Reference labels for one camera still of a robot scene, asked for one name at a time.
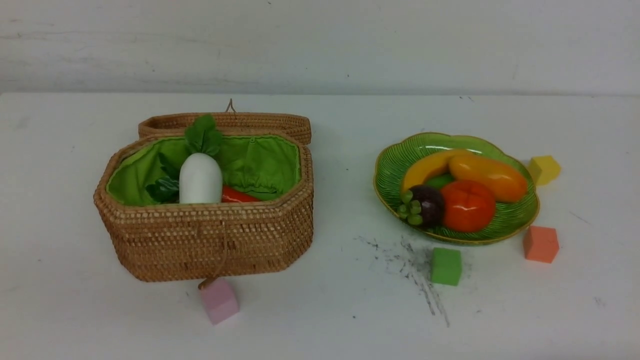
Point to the yellow toy banana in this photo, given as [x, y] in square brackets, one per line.
[429, 167]

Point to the purple toy mangosteen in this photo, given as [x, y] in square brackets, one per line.
[422, 207]

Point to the white toy radish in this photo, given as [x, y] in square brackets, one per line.
[200, 176]

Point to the orange toy persimmon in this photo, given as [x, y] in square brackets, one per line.
[469, 206]

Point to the red toy carrot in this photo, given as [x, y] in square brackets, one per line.
[166, 188]

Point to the yellow toy mango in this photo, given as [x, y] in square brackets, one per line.
[505, 182]

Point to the wicker basket lid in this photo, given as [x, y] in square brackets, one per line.
[295, 126]

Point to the green glass leaf plate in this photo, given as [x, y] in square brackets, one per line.
[510, 218]

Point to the green foam cube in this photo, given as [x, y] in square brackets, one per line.
[446, 266]

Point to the pink foam cube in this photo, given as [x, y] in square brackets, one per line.
[219, 300]

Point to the woven wicker basket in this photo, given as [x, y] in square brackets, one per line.
[176, 242]

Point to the yellow foam cube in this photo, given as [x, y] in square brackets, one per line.
[543, 169]

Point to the orange foam cube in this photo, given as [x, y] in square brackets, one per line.
[540, 244]

